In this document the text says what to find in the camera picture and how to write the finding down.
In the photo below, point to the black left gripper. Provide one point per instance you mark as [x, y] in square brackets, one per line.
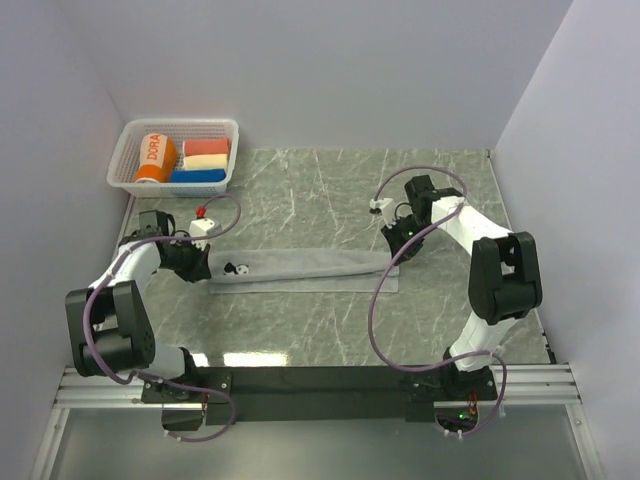
[199, 269]

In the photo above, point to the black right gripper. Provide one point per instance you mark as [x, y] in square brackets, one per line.
[390, 232]

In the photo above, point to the grey towel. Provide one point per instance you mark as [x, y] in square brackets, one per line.
[301, 270]

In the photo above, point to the orange cartoon towel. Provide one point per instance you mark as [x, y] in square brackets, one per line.
[157, 159]

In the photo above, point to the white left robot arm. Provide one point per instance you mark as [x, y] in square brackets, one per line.
[107, 322]

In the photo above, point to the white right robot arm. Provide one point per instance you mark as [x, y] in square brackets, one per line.
[504, 282]

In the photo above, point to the blue rolled towel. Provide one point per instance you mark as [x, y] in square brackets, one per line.
[198, 176]

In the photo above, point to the cream rolled towel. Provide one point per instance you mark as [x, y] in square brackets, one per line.
[206, 162]

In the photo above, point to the white plastic basket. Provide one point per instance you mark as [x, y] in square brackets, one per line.
[125, 159]

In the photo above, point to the red rolled towel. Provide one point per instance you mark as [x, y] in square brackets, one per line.
[219, 146]

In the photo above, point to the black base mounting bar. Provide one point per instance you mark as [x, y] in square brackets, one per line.
[215, 396]

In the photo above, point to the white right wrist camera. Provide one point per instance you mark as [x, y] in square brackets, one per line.
[384, 207]

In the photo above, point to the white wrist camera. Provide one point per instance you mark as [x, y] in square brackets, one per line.
[384, 207]
[202, 228]

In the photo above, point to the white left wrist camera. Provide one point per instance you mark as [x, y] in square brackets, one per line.
[202, 228]

